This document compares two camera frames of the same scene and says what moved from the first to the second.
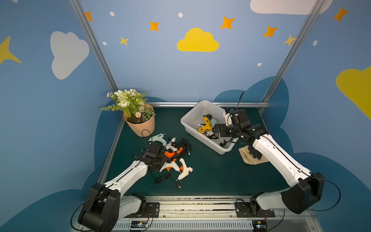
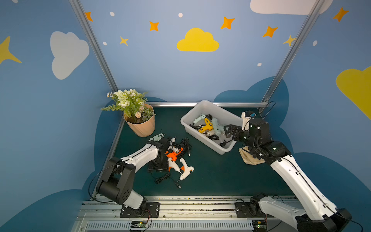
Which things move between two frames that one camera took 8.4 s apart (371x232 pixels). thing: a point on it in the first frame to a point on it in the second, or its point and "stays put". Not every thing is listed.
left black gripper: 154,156 stays put
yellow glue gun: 208,125 stays put
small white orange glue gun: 185,169 stays put
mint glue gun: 159,137 to 202,116
